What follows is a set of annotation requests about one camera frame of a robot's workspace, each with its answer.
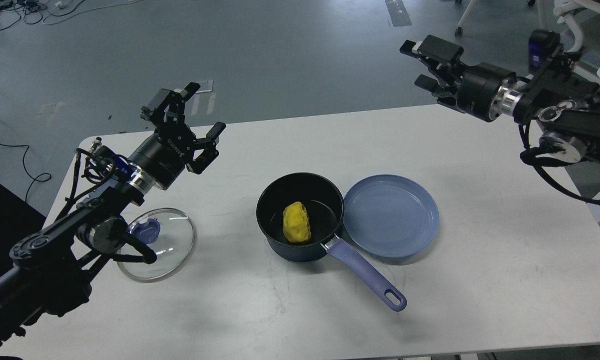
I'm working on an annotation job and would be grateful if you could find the glass lid with purple knob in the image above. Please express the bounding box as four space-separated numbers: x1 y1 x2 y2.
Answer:
117 207 196 283

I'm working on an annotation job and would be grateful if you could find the bundle of floor cables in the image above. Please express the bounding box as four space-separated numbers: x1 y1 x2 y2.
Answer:
0 0 143 32

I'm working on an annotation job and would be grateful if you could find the white chair leg with caster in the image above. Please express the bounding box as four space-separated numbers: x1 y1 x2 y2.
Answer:
455 0 479 38

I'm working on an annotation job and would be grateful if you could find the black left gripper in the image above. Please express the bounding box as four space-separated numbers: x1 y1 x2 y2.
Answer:
128 82 227 190

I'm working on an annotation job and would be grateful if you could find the yellow potato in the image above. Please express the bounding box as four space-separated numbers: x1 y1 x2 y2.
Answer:
282 202 312 244

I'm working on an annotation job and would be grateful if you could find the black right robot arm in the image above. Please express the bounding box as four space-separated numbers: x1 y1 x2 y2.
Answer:
400 29 600 206

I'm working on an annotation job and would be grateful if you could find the black box at left edge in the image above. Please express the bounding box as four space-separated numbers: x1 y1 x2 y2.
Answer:
0 184 46 277

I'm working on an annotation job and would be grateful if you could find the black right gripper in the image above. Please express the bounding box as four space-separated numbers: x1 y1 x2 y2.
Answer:
399 35 516 123

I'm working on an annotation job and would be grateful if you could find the black floor cable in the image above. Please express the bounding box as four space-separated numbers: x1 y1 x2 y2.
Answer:
0 112 53 201

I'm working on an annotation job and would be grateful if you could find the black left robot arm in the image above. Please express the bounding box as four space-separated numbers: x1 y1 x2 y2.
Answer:
0 82 226 347

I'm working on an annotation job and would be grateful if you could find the white office chair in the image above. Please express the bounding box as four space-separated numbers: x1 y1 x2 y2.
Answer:
537 0 600 82

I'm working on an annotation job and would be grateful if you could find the dark pot with purple handle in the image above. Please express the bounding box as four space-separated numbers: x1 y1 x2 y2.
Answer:
256 172 407 312

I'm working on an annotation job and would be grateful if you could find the blue plate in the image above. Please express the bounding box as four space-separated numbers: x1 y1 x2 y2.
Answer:
343 174 441 260

